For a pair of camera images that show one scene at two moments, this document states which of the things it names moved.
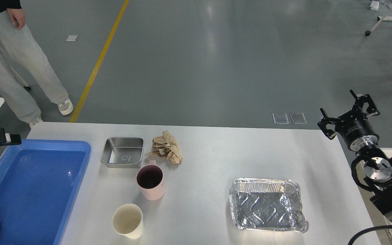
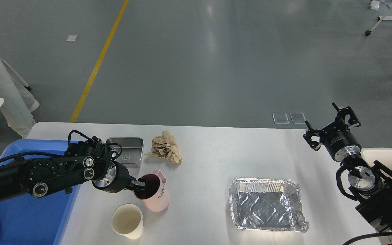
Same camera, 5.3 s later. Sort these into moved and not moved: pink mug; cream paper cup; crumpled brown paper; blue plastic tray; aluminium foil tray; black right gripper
Moved: pink mug; black right gripper
Not moved: blue plastic tray; cream paper cup; crumpled brown paper; aluminium foil tray
